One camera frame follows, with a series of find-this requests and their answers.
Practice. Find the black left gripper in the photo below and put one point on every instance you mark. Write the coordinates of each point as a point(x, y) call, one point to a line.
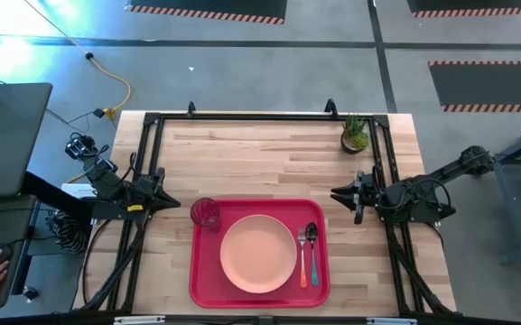
point(145, 196)

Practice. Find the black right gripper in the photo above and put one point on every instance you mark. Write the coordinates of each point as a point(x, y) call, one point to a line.
point(368, 192)

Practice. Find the silver bracket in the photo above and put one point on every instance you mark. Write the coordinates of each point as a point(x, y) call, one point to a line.
point(391, 321)
point(139, 320)

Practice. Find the black hazard-striped floor mat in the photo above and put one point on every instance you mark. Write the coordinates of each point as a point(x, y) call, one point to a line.
point(206, 5)
point(490, 86)
point(477, 3)

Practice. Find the black front crossbeam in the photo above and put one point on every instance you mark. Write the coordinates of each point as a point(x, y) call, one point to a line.
point(467, 320)

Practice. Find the black frame clamp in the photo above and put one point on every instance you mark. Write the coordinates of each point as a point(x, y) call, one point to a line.
point(191, 109)
point(331, 109)

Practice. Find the orange round plate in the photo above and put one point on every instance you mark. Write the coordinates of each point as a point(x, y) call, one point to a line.
point(257, 255)

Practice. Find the red plastic tray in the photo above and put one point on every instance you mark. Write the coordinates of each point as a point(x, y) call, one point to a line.
point(206, 280)

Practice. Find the black caster wheel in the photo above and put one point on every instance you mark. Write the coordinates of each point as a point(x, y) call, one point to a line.
point(30, 293)

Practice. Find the red translucent cup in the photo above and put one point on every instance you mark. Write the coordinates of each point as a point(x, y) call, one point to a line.
point(205, 212)

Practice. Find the white paper label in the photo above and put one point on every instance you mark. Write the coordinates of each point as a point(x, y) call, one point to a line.
point(72, 190)

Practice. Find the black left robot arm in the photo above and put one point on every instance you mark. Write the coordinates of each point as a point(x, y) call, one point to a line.
point(106, 180)

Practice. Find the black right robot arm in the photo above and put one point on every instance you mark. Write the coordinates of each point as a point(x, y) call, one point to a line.
point(463, 164)

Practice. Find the succulent plant in dark pot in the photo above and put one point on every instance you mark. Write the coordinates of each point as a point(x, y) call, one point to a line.
point(355, 137)

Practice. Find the dark grey desk surface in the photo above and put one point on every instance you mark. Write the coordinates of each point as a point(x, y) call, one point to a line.
point(2, 216)

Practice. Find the black aluminium table frame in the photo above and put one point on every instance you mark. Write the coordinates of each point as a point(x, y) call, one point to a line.
point(264, 117)

